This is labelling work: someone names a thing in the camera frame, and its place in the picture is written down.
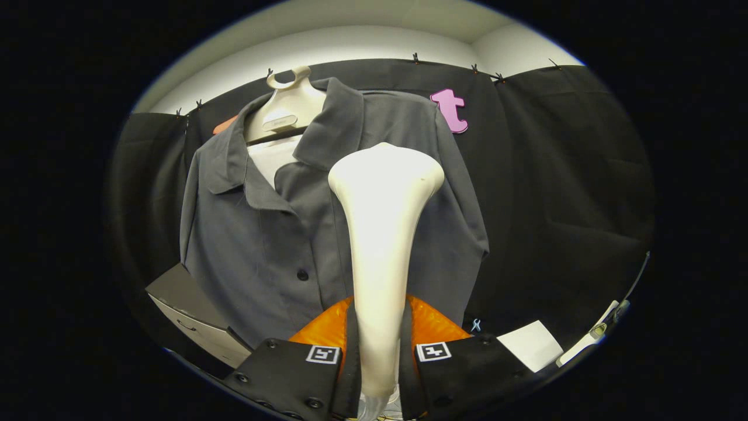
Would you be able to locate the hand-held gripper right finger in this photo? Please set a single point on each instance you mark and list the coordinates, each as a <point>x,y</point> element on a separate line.
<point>409,380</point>

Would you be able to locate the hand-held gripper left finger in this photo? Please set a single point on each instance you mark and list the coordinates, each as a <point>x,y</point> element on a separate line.
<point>352,374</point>

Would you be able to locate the cream white garment steamer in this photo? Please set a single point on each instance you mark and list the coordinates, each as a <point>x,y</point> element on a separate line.
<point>380,234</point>

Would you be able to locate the grey button-up shirt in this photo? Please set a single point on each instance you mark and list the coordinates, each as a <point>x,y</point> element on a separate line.
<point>263,257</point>

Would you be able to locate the cream plastic clothes hanger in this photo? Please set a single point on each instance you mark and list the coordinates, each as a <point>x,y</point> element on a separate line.
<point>286,105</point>

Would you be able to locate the plain white table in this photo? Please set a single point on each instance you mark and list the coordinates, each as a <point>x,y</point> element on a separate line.
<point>532,345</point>

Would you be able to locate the white table with small items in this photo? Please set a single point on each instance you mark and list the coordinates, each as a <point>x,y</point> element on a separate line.
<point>584,345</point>

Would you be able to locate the grey drawer cabinet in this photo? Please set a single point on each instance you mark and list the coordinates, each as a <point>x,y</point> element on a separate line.
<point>181,292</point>

